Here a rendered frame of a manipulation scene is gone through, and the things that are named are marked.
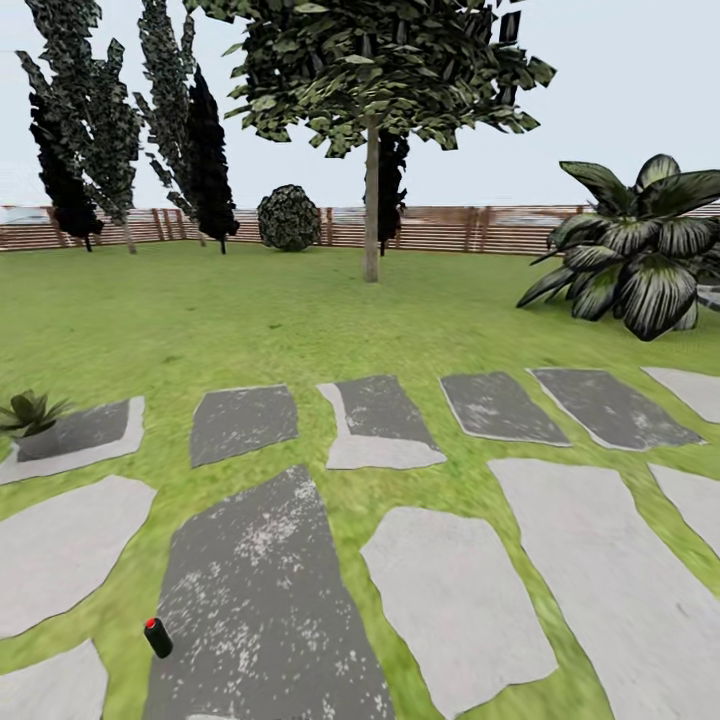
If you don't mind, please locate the insectifuge atomizer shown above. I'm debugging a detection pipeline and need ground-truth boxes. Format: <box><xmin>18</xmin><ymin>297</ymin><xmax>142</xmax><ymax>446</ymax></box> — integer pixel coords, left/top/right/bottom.
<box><xmin>144</xmin><ymin>619</ymin><xmax>172</xmax><ymax>659</ymax></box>

